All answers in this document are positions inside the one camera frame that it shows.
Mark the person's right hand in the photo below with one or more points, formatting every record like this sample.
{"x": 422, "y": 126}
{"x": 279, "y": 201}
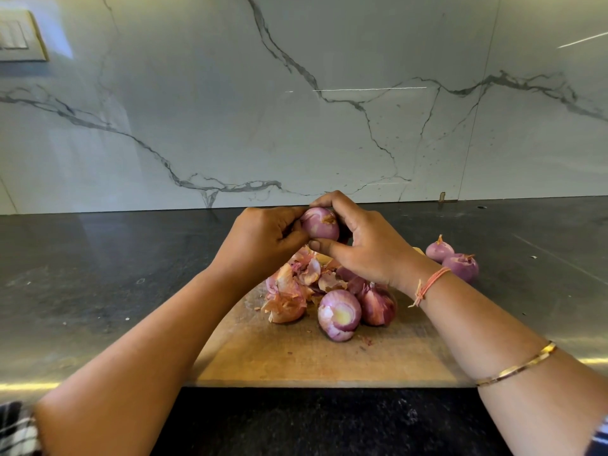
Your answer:
{"x": 375, "y": 244}

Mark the person's left hand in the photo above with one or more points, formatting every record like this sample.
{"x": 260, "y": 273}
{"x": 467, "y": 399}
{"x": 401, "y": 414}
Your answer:
{"x": 255, "y": 244}

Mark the pile of onion peels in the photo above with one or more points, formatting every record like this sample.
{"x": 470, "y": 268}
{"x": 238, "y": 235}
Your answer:
{"x": 296, "y": 278}

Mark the brownish red onion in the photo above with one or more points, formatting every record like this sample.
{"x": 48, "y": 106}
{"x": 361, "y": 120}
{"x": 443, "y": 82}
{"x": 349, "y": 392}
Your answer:
{"x": 321, "y": 224}

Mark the small red onion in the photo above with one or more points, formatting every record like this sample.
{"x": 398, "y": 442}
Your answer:
{"x": 439, "y": 249}

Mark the red onion with pale patch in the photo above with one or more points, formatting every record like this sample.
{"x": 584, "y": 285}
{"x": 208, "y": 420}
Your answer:
{"x": 339, "y": 315}

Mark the person's right forearm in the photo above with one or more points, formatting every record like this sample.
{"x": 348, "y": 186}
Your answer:
{"x": 513, "y": 361}

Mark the person's left forearm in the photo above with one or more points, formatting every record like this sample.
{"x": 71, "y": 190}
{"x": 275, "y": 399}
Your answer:
{"x": 128, "y": 380}

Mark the wooden cutting board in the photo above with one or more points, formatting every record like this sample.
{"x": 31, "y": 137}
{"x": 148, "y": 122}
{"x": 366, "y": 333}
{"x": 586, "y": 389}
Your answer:
{"x": 275, "y": 361}

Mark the gold bangle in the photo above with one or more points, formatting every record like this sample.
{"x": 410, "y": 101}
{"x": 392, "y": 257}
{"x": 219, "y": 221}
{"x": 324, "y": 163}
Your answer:
{"x": 518, "y": 363}

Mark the black white plaid sleeve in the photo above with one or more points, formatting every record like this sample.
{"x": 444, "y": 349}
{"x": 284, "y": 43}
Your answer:
{"x": 17, "y": 430}

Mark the small brown wall-edge object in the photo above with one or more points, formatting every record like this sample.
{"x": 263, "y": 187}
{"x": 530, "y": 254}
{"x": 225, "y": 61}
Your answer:
{"x": 442, "y": 197}

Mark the white wall switch plate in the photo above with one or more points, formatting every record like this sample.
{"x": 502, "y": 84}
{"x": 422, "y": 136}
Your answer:
{"x": 19, "y": 35}

